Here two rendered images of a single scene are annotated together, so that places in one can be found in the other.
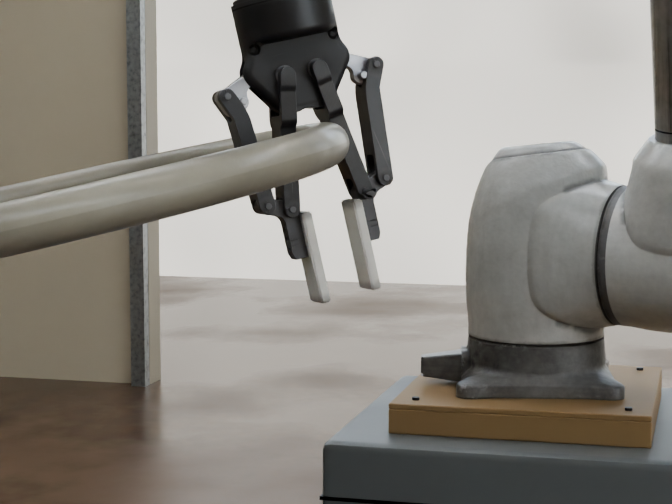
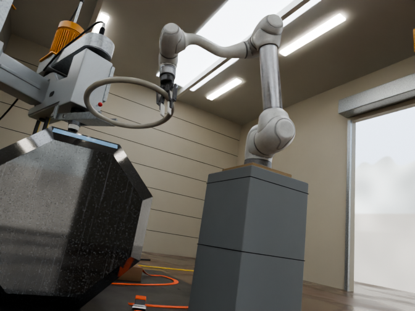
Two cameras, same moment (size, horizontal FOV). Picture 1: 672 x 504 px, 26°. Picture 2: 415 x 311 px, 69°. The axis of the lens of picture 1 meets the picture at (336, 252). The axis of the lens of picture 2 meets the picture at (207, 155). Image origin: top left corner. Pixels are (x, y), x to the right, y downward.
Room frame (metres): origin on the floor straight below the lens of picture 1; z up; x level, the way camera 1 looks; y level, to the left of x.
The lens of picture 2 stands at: (0.29, -1.21, 0.41)
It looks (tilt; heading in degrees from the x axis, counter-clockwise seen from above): 16 degrees up; 46
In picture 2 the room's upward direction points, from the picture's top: 9 degrees clockwise
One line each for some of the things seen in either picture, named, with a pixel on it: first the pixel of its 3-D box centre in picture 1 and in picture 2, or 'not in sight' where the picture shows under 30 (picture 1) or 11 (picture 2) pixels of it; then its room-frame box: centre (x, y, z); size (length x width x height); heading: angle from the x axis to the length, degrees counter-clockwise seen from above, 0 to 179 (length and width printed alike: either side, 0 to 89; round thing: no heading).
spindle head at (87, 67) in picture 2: not in sight; (80, 88); (0.98, 0.97, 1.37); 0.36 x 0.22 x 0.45; 93
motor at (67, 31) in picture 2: not in sight; (68, 47); (0.96, 1.55, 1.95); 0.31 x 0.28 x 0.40; 3
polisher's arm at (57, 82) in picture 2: not in sight; (63, 99); (0.98, 1.28, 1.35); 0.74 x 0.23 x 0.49; 93
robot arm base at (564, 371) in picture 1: (518, 358); (254, 167); (1.64, -0.21, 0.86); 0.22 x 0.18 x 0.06; 86
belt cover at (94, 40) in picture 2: not in sight; (74, 63); (0.97, 1.24, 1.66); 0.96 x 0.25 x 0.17; 93
